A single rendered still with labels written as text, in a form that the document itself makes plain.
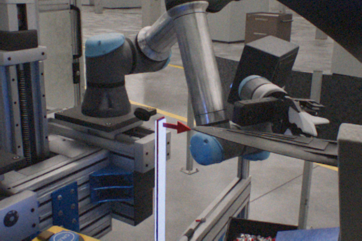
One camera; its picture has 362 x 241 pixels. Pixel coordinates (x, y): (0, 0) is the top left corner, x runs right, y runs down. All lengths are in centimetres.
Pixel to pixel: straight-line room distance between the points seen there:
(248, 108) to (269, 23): 672
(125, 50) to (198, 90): 42
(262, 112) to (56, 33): 197
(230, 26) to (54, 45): 806
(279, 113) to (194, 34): 26
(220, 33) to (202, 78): 970
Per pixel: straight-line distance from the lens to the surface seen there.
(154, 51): 134
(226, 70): 289
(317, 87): 253
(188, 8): 99
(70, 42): 282
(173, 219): 286
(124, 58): 133
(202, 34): 99
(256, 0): 1119
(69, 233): 68
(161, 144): 82
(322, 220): 302
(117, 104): 133
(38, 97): 128
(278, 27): 751
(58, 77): 276
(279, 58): 131
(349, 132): 24
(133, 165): 129
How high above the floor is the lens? 143
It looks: 16 degrees down
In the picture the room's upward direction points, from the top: 1 degrees clockwise
